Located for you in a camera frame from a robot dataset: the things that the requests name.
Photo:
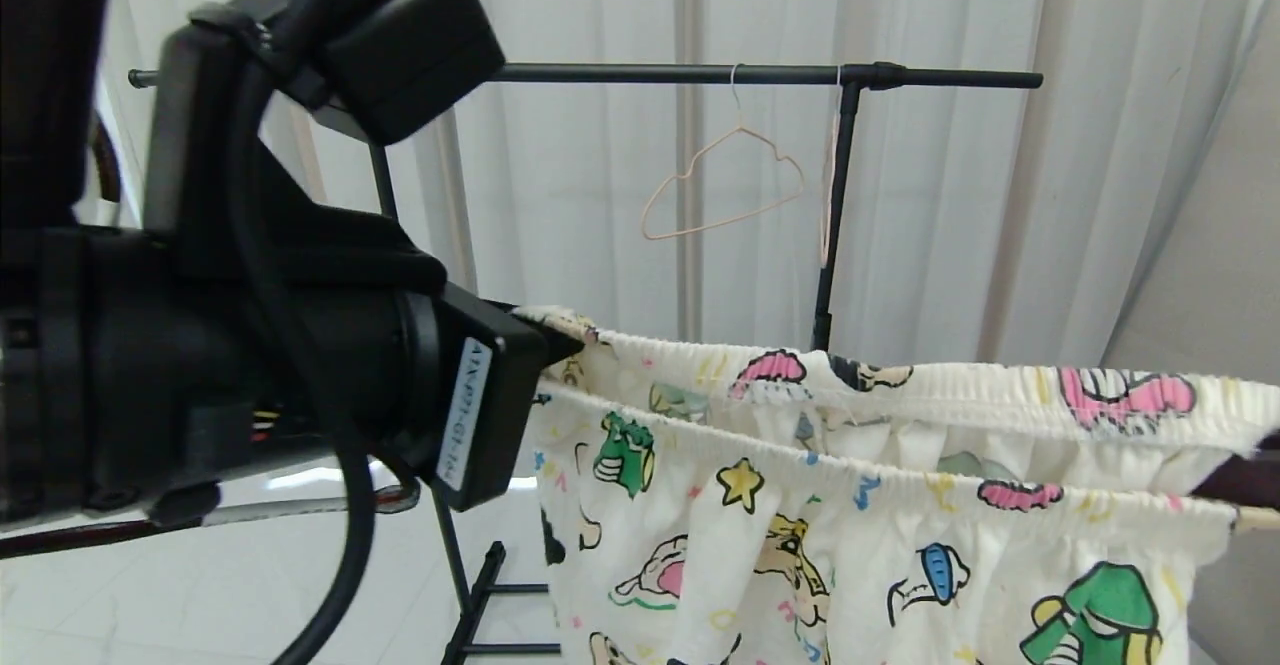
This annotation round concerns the white curtain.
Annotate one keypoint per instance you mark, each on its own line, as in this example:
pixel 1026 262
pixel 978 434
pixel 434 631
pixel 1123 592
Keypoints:
pixel 950 195

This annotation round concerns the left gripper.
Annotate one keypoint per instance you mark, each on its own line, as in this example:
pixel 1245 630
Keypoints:
pixel 330 365

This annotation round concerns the black clothes rack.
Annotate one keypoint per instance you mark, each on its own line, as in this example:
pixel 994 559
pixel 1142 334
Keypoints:
pixel 650 73

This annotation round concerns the cream printed garment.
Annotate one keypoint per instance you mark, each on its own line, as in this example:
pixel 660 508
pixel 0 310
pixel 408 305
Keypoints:
pixel 880 545

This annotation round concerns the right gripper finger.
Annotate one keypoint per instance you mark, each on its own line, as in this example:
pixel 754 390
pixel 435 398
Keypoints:
pixel 1245 470

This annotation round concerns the pink clothes hanger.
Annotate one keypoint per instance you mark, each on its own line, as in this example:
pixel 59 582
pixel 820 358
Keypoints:
pixel 720 215
pixel 826 225

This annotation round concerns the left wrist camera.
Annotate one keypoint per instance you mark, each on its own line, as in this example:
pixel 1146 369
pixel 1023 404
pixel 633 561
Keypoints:
pixel 420 45

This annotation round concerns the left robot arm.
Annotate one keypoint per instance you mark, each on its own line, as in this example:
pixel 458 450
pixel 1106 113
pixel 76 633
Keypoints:
pixel 45 95

